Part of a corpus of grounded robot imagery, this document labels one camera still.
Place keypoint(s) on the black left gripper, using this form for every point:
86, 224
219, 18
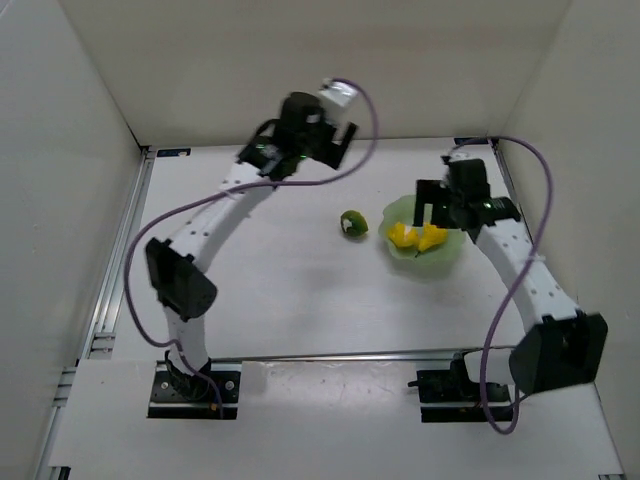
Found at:
333, 145

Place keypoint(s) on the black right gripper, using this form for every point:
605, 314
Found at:
435, 190

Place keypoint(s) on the yellow fake pear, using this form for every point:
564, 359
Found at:
429, 237

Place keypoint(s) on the yellow fake lemon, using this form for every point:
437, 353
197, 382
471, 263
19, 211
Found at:
404, 236

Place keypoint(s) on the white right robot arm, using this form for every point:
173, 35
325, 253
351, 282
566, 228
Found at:
562, 345

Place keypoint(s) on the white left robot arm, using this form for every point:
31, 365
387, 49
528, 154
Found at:
178, 266

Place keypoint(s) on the green glass fruit bowl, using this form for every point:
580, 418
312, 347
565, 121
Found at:
435, 262

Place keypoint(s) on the green fake fruit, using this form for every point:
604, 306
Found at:
353, 224

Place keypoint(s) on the right blue corner label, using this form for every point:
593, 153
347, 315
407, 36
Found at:
464, 141

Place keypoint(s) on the blue corner label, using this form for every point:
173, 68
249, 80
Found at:
173, 152
464, 141

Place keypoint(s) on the left blue corner label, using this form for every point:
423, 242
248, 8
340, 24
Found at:
173, 152

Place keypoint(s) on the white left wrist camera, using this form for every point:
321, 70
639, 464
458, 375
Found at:
336, 96

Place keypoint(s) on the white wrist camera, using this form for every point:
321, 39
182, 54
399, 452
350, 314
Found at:
454, 156
336, 96

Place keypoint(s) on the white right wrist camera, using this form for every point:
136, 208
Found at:
454, 156

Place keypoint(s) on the front aluminium frame rail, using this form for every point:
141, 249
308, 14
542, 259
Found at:
380, 356

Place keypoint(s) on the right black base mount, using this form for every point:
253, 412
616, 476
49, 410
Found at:
446, 393

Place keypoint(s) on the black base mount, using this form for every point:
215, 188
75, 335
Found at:
175, 396
446, 393

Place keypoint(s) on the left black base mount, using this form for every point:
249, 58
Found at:
175, 396

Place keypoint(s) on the left aluminium frame rail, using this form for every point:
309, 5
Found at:
100, 331

